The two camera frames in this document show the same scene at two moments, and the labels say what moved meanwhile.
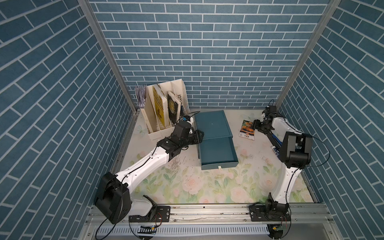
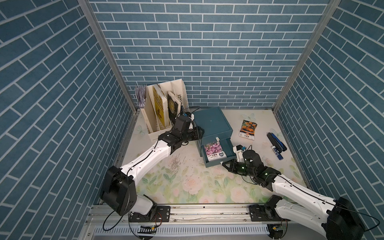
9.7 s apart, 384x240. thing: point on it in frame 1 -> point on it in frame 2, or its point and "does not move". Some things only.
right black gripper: (256, 124) -> (231, 167)
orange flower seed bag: (247, 130) does not move
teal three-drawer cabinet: (217, 149) does not move
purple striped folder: (141, 92) does not move
